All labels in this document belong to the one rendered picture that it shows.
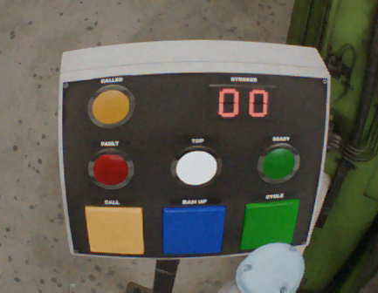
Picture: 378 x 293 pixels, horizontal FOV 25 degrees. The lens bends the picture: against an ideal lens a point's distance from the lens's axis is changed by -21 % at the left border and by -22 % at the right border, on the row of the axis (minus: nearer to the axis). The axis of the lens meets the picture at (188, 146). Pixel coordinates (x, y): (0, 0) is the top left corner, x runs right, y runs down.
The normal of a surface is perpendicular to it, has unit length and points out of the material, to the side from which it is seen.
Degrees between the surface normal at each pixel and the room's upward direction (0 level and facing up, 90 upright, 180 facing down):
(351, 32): 90
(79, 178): 60
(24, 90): 0
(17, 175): 0
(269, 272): 0
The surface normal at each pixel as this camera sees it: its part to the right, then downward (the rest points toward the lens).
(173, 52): 0.04, -0.84
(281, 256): 0.07, -0.45
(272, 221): 0.11, 0.54
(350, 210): -0.35, 0.82
